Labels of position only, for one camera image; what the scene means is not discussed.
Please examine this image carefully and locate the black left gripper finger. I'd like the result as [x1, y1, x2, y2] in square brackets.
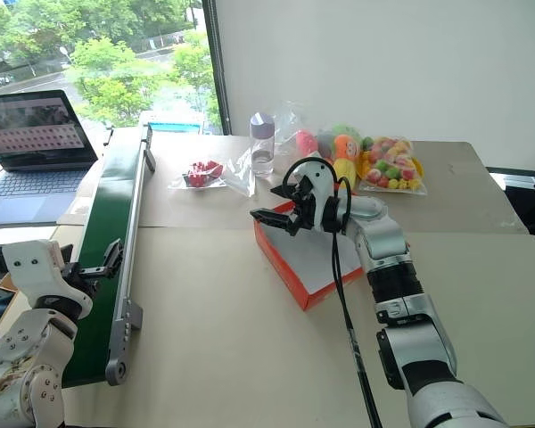
[103, 238, 125, 269]
[78, 265, 118, 280]

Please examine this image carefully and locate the clear bottle purple lid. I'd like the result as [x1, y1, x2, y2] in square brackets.
[249, 112, 278, 177]

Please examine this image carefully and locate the green conveyor belt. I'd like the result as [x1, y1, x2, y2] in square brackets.
[61, 124, 157, 389]

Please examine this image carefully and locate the black furniture piece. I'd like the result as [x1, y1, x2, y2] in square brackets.
[485, 166, 535, 265]

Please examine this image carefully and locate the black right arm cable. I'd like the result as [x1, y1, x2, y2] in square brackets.
[281, 155, 384, 428]

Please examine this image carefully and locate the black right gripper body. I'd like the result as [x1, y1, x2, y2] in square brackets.
[286, 175, 327, 238]

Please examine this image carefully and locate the bag of colourful plush toys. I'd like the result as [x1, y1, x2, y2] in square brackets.
[275, 101, 367, 180]

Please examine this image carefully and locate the plastic bag of red pieces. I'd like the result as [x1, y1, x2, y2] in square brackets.
[168, 159, 228, 191]

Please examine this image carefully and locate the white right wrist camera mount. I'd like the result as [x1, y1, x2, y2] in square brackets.
[292, 158, 341, 233]

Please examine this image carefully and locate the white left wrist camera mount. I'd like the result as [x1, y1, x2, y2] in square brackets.
[1, 239, 80, 309]

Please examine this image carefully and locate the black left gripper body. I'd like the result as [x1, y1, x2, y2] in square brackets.
[60, 261, 101, 299]

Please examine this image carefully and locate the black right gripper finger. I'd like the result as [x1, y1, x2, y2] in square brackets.
[270, 177, 305, 200]
[249, 208, 296, 234]

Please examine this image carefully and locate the empty clear plastic bag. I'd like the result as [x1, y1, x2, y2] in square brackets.
[222, 145, 258, 198]

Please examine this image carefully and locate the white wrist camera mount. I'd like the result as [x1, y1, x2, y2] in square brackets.
[1, 239, 80, 309]
[292, 158, 341, 233]

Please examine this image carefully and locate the grey open laptop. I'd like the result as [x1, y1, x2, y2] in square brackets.
[0, 88, 100, 229]

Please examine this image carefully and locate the bag of colourful small balls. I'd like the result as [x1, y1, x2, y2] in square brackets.
[358, 135, 430, 196]

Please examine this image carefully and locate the black window frame post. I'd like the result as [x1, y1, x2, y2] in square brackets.
[202, 0, 233, 136]

